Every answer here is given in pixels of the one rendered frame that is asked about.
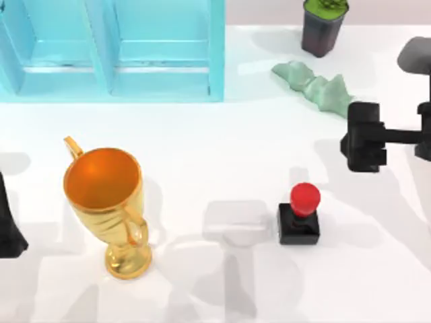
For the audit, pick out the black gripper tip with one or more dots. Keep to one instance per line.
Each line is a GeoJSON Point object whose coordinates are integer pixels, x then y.
{"type": "Point", "coordinates": [8, 232]}

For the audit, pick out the gold trophy cup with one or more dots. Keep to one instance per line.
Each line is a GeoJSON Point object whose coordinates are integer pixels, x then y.
{"type": "Point", "coordinates": [101, 205]}

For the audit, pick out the dark grey plant pot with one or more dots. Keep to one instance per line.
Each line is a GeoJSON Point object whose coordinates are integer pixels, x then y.
{"type": "Point", "coordinates": [320, 33]}

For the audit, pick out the black stamp with red knob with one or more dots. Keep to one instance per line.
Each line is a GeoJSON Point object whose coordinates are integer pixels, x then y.
{"type": "Point", "coordinates": [299, 228]}

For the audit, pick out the light blue rack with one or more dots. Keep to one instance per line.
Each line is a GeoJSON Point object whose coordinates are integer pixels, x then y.
{"type": "Point", "coordinates": [101, 50]}

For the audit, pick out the crumpled pale green cloth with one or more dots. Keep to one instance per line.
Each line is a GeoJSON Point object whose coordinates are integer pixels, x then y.
{"type": "Point", "coordinates": [323, 90]}

